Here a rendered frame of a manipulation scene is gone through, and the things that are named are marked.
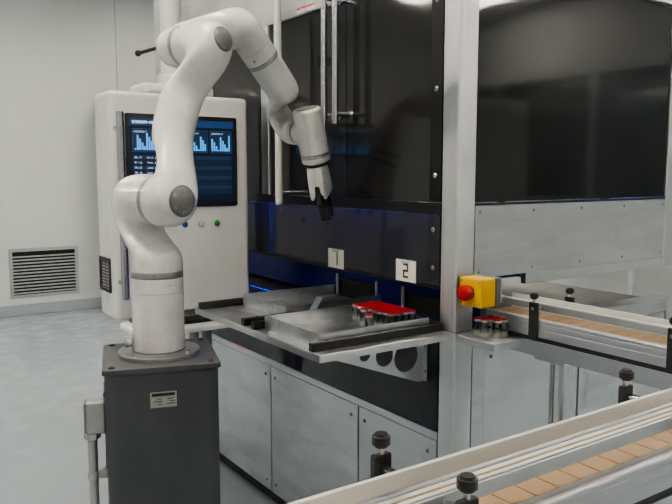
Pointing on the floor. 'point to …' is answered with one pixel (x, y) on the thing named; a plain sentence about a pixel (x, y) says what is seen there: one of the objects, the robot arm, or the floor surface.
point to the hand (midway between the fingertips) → (326, 211)
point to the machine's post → (457, 219)
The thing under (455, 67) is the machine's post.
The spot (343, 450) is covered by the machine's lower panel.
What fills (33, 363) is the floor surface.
